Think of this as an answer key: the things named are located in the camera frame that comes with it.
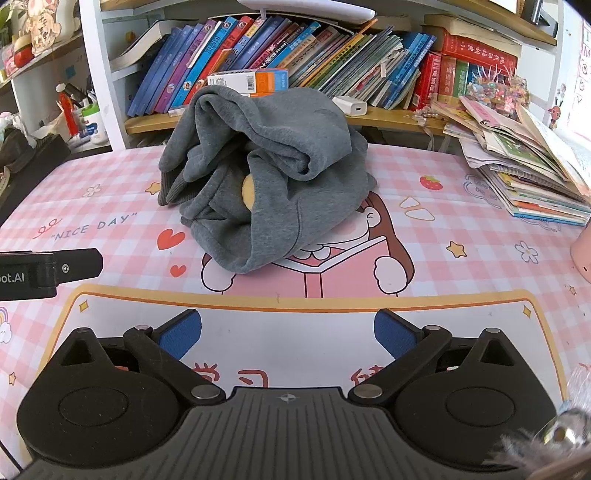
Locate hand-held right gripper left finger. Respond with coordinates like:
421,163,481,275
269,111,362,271
54,308,227,410

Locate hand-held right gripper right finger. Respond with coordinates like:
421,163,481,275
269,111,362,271
348,308,528,409

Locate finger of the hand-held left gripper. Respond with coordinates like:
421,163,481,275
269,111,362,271
51,248,104,284

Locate grey sweatshirt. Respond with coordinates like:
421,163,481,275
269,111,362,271
157,85,380,276

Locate pink checked cartoon desk mat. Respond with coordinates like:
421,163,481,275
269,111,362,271
0,142,591,480

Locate black box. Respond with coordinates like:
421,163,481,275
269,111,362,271
0,133,73,223

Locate white labelled bottle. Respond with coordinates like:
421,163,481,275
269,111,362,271
80,103,110,145

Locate pen holder with pens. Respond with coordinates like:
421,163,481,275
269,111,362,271
54,82,99,138

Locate white wooden bookshelf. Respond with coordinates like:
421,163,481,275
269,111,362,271
0,0,570,151

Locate grey fluffy charm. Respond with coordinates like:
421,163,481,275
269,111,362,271
488,406,591,480

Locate beaded hair accessory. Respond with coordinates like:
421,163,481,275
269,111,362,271
412,104,447,149

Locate stack of booklets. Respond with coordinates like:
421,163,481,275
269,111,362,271
431,96,591,228

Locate white charger plug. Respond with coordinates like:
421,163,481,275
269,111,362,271
332,95,368,116

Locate cartoon paper ornament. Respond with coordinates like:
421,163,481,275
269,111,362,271
20,0,82,45

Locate orange white carton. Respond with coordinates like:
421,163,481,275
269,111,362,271
207,68,290,98

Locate glittery sequin ornament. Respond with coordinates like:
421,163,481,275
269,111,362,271
465,66,530,117

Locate row of colourful books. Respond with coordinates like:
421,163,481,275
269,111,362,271
110,15,519,119

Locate beige thick book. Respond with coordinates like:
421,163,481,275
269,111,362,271
423,13,519,52

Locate white desk lamp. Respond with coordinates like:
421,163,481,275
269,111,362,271
239,0,378,23

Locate wall poster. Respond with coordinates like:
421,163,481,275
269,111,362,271
546,8,591,136

